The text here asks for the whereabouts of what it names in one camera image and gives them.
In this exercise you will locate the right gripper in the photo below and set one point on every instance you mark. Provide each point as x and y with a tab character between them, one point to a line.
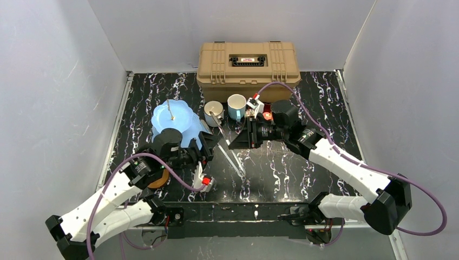
254	132

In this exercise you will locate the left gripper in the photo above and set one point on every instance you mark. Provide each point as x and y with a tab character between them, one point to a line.
206	146

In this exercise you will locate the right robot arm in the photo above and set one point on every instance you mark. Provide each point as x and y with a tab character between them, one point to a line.
383	200

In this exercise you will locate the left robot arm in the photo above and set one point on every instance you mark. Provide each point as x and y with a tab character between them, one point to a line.
79	232

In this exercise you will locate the light blue mug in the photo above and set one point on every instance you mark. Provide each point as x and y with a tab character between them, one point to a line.
236	105

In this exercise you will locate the white mug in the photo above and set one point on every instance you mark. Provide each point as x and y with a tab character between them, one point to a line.
214	113

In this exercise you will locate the blue three-tier cake stand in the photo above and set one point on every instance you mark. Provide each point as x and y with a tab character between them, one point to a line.
178	115

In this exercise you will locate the brown wooden coaster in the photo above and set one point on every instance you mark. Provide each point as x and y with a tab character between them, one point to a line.
161	182

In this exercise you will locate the tan plastic toolbox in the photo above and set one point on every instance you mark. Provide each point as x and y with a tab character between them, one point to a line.
227	68

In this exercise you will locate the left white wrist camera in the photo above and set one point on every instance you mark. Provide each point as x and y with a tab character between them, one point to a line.
202	182

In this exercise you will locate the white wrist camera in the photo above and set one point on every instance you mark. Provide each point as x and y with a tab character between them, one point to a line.
202	182
254	106

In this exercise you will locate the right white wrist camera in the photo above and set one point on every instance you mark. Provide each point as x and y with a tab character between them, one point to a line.
254	106

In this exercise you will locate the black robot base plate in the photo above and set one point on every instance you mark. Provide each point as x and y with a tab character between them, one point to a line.
211	219

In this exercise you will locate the aluminium frame rail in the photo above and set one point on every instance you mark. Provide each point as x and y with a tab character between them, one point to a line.
358	222

